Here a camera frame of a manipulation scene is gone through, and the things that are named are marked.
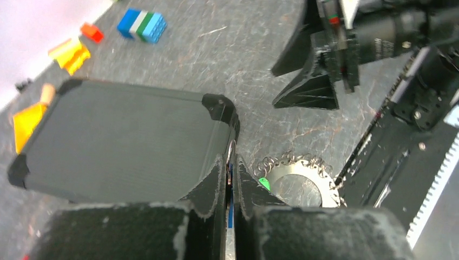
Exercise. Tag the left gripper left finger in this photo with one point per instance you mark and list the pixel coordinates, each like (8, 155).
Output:
(193, 227)

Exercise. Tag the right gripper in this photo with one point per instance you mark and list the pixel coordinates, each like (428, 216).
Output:
(313, 86)

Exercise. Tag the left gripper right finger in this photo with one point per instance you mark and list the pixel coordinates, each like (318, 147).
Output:
(267, 228)

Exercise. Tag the blue key tag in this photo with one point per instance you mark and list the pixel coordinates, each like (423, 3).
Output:
(230, 195)

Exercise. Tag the green key tag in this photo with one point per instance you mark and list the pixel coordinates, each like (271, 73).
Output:
(265, 183)

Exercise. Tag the metal disc keyring with rings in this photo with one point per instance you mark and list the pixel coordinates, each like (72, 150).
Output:
(301, 180)

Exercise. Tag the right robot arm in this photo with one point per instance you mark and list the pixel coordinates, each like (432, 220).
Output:
(387, 29)

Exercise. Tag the dark grey hard case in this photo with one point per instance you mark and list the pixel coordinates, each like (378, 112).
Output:
(108, 142)

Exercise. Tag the blue green stacked bricks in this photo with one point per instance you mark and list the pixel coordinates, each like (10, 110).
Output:
(142, 25)

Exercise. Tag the yellow toy window block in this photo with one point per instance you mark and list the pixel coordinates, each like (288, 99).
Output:
(25, 122)

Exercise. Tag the wooden peg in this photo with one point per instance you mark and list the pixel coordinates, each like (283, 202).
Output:
(47, 94)

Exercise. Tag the yellow orange wedge blocks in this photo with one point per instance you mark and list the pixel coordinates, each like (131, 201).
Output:
(70, 55)

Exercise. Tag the red small block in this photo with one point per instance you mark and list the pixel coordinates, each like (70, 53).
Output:
(92, 32)

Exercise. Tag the small black clip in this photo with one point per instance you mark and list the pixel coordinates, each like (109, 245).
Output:
(21, 86)

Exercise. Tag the white cable duct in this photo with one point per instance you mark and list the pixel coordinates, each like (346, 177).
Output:
(433, 194)

